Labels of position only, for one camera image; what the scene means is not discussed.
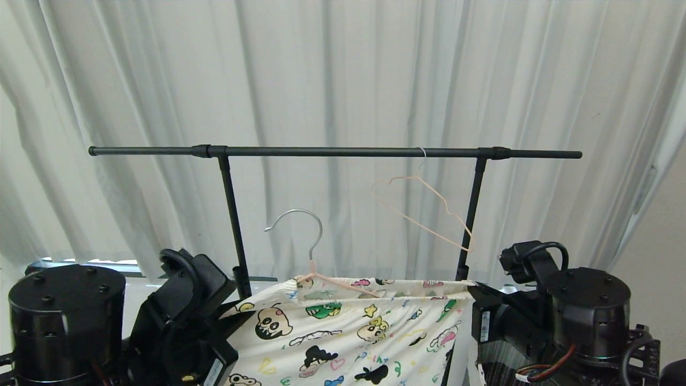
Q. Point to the cream printed garment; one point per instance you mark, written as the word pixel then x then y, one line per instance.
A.
pixel 348 332

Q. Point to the white laundry basket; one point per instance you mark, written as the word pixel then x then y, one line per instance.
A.
pixel 498 364

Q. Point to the pink clothes hanger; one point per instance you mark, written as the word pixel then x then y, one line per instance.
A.
pixel 320 225
pixel 407 177

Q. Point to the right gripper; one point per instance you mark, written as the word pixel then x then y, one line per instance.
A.
pixel 504 327

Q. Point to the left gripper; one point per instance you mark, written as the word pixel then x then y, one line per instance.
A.
pixel 203 354

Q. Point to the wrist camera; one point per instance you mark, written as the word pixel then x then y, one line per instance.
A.
pixel 203 284
pixel 525 265

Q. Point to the white curtain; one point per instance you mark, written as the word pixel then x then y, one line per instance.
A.
pixel 321 80

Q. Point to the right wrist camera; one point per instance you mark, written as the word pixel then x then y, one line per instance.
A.
pixel 525 265

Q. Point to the black clothes rack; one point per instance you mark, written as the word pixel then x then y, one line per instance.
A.
pixel 348 153

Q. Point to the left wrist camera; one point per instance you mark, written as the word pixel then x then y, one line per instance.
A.
pixel 203 284

